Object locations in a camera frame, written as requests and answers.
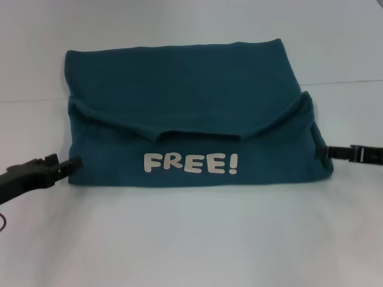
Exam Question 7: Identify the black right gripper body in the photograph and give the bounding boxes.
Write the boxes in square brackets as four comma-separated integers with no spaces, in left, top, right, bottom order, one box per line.
[349,145,383,167]

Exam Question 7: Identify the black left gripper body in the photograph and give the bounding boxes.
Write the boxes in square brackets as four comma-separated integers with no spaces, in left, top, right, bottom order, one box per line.
[0,160,52,206]

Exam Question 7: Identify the teal blue shirt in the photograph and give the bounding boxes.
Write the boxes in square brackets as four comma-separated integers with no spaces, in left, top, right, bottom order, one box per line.
[64,38,335,189]

